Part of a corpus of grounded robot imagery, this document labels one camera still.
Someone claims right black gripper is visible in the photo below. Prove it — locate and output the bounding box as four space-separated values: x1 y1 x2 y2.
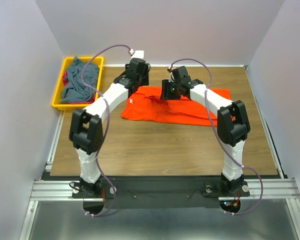
159 79 181 101

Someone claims orange polo shirt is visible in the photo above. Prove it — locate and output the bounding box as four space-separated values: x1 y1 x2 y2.
120 85 232 128

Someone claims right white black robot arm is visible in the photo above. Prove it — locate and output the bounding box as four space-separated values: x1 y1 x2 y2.
160 66 251 195

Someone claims yellow plastic bin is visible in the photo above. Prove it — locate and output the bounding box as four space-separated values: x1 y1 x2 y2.
51 56 104 111

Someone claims aluminium frame rail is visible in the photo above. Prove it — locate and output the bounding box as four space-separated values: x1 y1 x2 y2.
30 178 300 201

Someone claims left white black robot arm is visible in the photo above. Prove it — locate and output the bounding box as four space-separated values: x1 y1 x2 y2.
69 57 150 198

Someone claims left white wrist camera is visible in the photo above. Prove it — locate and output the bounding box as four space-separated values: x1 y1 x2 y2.
128 48 145 59

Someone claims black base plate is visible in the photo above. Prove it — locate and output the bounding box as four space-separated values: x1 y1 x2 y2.
66 176 241 210

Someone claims grey t shirt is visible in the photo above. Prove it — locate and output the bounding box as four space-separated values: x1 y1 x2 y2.
60 57 100 104

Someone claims left aluminium side rail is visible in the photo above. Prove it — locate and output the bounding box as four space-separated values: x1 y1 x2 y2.
44 110 65 172

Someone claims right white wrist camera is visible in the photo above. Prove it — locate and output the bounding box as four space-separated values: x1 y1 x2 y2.
167 65 175 83

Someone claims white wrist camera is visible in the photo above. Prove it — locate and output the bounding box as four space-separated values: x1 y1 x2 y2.
167 65 175 83
128 48 145 59

